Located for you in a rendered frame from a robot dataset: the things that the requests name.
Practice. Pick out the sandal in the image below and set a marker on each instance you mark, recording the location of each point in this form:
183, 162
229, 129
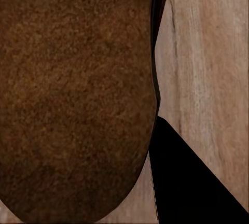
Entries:
79, 101

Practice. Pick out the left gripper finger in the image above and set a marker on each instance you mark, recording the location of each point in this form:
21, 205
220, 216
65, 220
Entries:
186, 191

